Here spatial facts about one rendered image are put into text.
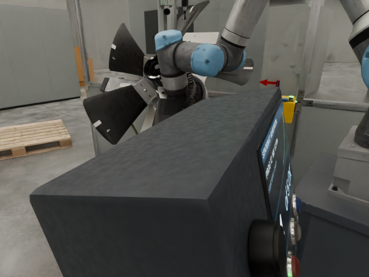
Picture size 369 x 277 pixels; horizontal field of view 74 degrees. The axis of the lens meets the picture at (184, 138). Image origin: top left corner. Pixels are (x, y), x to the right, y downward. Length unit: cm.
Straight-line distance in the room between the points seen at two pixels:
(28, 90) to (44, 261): 498
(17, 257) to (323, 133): 210
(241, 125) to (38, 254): 194
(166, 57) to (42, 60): 597
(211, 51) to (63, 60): 624
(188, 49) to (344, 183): 46
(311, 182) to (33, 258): 178
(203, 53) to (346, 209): 44
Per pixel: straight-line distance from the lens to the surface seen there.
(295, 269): 25
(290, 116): 115
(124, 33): 122
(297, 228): 29
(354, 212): 59
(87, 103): 109
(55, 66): 667
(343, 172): 60
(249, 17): 70
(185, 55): 63
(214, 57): 61
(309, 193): 61
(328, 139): 170
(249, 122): 17
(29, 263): 200
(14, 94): 645
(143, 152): 15
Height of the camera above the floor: 130
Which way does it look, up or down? 21 degrees down
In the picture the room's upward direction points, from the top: straight up
